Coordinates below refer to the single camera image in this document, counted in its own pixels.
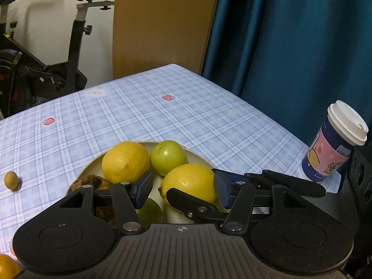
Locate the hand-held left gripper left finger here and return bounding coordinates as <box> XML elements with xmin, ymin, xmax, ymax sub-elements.
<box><xmin>60</xmin><ymin>171</ymin><xmax>153</xmax><ymax>235</ymax></box>

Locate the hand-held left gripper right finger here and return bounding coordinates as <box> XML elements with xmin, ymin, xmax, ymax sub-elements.
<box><xmin>213</xmin><ymin>172</ymin><xmax>310</xmax><ymax>235</ymax></box>

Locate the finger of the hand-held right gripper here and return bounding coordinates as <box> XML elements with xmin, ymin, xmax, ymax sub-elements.
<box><xmin>166</xmin><ymin>187</ymin><xmax>230</xmax><ymax>224</ymax></box>
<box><xmin>212</xmin><ymin>168</ymin><xmax>326</xmax><ymax>197</ymax></box>

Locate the yellow lemon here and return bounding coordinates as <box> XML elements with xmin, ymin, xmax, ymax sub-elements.
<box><xmin>102</xmin><ymin>141</ymin><xmax>151</xmax><ymax>184</ymax></box>
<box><xmin>158</xmin><ymin>163</ymin><xmax>218</xmax><ymax>207</ymax></box>

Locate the round green fruit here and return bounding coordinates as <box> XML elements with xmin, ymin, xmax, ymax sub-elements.
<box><xmin>149</xmin><ymin>140</ymin><xmax>188</xmax><ymax>177</ymax></box>
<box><xmin>136</xmin><ymin>198</ymin><xmax>163</xmax><ymax>224</ymax></box>

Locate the beige round plate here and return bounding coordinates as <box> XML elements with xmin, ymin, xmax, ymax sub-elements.
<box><xmin>66</xmin><ymin>141</ymin><xmax>233</xmax><ymax>224</ymax></box>

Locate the paper cup with white lid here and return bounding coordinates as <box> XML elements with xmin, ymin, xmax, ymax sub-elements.
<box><xmin>301</xmin><ymin>100</ymin><xmax>369</xmax><ymax>182</ymax></box>

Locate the blue checked tablecloth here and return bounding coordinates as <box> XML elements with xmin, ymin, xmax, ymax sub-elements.
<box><xmin>0</xmin><ymin>63</ymin><xmax>345</xmax><ymax>268</ymax></box>

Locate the dark blue curtain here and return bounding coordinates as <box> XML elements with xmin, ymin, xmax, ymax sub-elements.
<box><xmin>202</xmin><ymin>0</ymin><xmax>372</xmax><ymax>152</ymax></box>

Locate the black exercise bike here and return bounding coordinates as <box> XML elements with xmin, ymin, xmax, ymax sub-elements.
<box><xmin>0</xmin><ymin>0</ymin><xmax>117</xmax><ymax>120</ymax></box>

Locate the small orange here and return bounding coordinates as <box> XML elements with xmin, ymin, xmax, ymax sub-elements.
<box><xmin>0</xmin><ymin>254</ymin><xmax>21</xmax><ymax>279</ymax></box>

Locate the brown wooden board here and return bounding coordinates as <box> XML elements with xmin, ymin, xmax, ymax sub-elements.
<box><xmin>113</xmin><ymin>0</ymin><xmax>223</xmax><ymax>80</ymax></box>

